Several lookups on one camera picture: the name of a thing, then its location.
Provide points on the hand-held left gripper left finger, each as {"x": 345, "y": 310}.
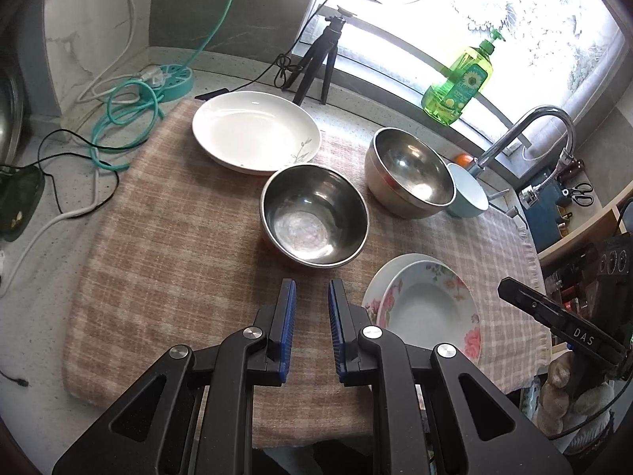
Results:
{"x": 289, "y": 326}

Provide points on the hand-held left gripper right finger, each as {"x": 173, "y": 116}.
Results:
{"x": 336, "y": 331}

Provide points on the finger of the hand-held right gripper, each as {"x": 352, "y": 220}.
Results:
{"x": 521, "y": 297}

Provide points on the large floral plate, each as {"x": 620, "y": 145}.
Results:
{"x": 390, "y": 269}

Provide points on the small floral plate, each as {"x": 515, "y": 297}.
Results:
{"x": 430, "y": 307}

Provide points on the small steel bowl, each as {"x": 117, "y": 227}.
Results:
{"x": 311, "y": 217}

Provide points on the light blue bowl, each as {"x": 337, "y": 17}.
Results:
{"x": 470, "y": 193}

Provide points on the large steel bowl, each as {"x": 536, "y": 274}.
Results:
{"x": 410, "y": 173}

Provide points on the white plate with branch print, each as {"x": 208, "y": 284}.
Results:
{"x": 247, "y": 128}

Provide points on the person's right hand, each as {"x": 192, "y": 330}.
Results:
{"x": 559, "y": 381}

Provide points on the blue utensil holder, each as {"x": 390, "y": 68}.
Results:
{"x": 541, "y": 217}

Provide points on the black scissors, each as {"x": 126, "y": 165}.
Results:
{"x": 581, "y": 193}

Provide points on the plaid cloth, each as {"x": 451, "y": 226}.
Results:
{"x": 173, "y": 257}

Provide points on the orange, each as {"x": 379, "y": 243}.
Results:
{"x": 464, "y": 159}

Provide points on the chrome faucet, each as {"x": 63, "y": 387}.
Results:
{"x": 509, "y": 131}

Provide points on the green dish soap bottle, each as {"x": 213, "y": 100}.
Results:
{"x": 460, "y": 84}

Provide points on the black inline remote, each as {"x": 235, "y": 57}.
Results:
{"x": 212, "y": 94}

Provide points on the round teal power strip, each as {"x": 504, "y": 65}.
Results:
{"x": 173, "y": 79}

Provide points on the black tripod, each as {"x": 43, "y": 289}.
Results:
{"x": 321, "y": 44}

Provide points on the dark green dish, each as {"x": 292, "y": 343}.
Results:
{"x": 20, "y": 203}

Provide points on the steel pot lid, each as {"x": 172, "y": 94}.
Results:
{"x": 7, "y": 118}

